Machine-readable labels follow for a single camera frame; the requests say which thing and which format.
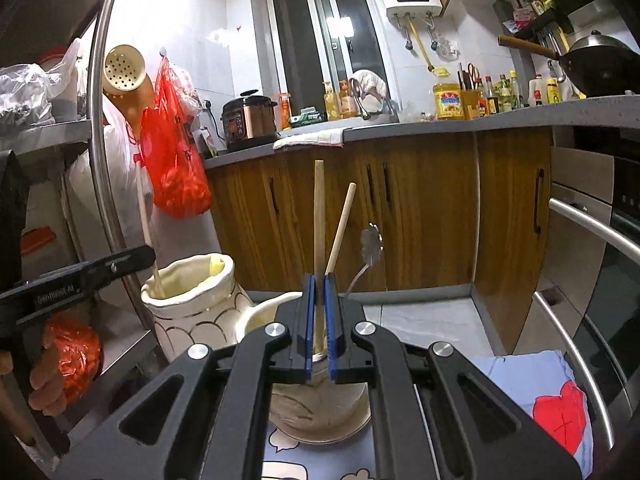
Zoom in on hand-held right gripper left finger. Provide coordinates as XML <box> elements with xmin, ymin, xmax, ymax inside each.
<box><xmin>52</xmin><ymin>272</ymin><xmax>318</xmax><ymax>480</ymax></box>

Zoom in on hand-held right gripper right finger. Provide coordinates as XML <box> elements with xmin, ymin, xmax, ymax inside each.
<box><xmin>323</xmin><ymin>272</ymin><xmax>583</xmax><ymax>480</ymax></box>

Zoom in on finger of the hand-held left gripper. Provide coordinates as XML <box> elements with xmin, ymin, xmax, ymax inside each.
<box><xmin>15</xmin><ymin>245</ymin><xmax>157</xmax><ymax>328</ymax></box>

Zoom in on small long-handled metal spoon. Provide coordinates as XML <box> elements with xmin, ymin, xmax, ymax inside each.
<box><xmin>342</xmin><ymin>222</ymin><xmax>386</xmax><ymax>298</ymax></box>

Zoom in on wooden chopstick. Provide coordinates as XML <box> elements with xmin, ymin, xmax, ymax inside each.
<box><xmin>325</xmin><ymin>182</ymin><xmax>357</xmax><ymax>276</ymax></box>
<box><xmin>312</xmin><ymin>159</ymin><xmax>327</xmax><ymax>361</ymax></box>

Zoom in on white floral ceramic utensil holder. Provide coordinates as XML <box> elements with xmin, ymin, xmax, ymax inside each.
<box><xmin>140</xmin><ymin>252</ymin><xmax>373</xmax><ymax>436</ymax></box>

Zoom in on person's left hand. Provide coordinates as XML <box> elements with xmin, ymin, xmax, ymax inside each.
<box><xmin>27</xmin><ymin>327</ymin><xmax>68</xmax><ymax>417</ymax></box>

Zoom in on bulging red plastic bag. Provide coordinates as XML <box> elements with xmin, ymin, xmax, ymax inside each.
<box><xmin>45</xmin><ymin>312</ymin><xmax>103</xmax><ymax>406</ymax></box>

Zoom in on large white plastic bag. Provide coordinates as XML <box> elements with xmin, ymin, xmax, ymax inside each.
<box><xmin>65</xmin><ymin>105</ymin><xmax>156</xmax><ymax>261</ymax></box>

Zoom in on hanging red plastic bag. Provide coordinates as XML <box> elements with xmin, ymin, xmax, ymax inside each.
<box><xmin>140</xmin><ymin>57</ymin><xmax>213</xmax><ymax>220</ymax></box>

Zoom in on steel shelf rack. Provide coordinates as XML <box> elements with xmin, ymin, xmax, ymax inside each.
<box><xmin>0</xmin><ymin>0</ymin><xmax>168</xmax><ymax>461</ymax></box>

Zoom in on clear crumpled plastic bag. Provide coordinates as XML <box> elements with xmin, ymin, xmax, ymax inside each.
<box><xmin>0</xmin><ymin>37</ymin><xmax>83</xmax><ymax>128</ymax></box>

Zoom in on wooden kitchen cabinets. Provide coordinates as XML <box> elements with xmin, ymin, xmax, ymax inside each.
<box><xmin>205</xmin><ymin>127</ymin><xmax>553</xmax><ymax>356</ymax></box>

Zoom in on white kitchen towel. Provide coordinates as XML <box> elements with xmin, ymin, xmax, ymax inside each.
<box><xmin>272</xmin><ymin>127</ymin><xmax>346</xmax><ymax>151</ymax></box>

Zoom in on yellow perforated ladle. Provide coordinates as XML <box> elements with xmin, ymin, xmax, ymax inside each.
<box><xmin>102</xmin><ymin>44</ymin><xmax>153</xmax><ymax>126</ymax></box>

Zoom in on blue cartoon printed cloth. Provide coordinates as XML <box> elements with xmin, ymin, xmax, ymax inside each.
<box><xmin>262</xmin><ymin>350</ymin><xmax>596</xmax><ymax>480</ymax></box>

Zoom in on green box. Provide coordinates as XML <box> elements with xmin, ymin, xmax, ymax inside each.
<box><xmin>290</xmin><ymin>110</ymin><xmax>326</xmax><ymax>128</ymax></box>

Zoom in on white patterned plastic bag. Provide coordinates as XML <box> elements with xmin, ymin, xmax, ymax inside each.
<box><xmin>172</xmin><ymin>67</ymin><xmax>201</xmax><ymax>116</ymax></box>

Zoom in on brown electric pressure cooker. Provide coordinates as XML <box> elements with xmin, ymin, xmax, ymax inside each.
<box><xmin>220</xmin><ymin>91</ymin><xmax>280</xmax><ymax>152</ymax></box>

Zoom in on yellow dish soap bottle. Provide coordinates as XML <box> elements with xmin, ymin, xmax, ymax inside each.
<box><xmin>322</xmin><ymin>82</ymin><xmax>341</xmax><ymax>121</ymax></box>

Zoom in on kitchen faucet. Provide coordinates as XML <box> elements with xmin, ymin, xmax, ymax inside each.
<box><xmin>352</xmin><ymin>80</ymin><xmax>401</xmax><ymax>123</ymax></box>

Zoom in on orange dish soap bottle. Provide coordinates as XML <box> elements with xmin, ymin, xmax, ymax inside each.
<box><xmin>339</xmin><ymin>80</ymin><xmax>358</xmax><ymax>118</ymax></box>

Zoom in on grey kitchen countertop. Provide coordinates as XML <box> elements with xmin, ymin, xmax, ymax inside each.
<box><xmin>202</xmin><ymin>95</ymin><xmax>640</xmax><ymax>171</ymax></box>

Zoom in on white rag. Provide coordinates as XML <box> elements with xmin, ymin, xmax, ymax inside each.
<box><xmin>350</xmin><ymin>70</ymin><xmax>388</xmax><ymax>101</ymax></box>

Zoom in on yellow cooking oil bottle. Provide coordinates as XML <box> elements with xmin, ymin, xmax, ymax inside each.
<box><xmin>432</xmin><ymin>82</ymin><xmax>463</xmax><ymax>121</ymax></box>

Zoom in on yellow knife holder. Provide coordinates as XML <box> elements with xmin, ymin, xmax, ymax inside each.
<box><xmin>460</xmin><ymin>62</ymin><xmax>481</xmax><ymax>120</ymax></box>

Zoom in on sliding window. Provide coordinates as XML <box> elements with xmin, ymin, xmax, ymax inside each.
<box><xmin>262</xmin><ymin>0</ymin><xmax>396</xmax><ymax>116</ymax></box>

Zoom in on row of sauce bottles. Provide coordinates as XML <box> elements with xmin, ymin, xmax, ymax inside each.
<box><xmin>477</xmin><ymin>70</ymin><xmax>523</xmax><ymax>113</ymax></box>

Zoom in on stainless built-in oven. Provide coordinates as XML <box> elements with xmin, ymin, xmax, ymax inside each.
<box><xmin>532</xmin><ymin>130</ymin><xmax>640</xmax><ymax>456</ymax></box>

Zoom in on white water heater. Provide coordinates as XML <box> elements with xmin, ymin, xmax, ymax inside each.
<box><xmin>385</xmin><ymin>0</ymin><xmax>446</xmax><ymax>18</ymax></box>

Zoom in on black wok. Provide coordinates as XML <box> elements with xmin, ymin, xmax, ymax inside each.
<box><xmin>497</xmin><ymin>30</ymin><xmax>640</xmax><ymax>98</ymax></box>

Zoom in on wall spice rack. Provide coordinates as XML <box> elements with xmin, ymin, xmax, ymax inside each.
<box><xmin>495</xmin><ymin>0</ymin><xmax>571</xmax><ymax>41</ymax></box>

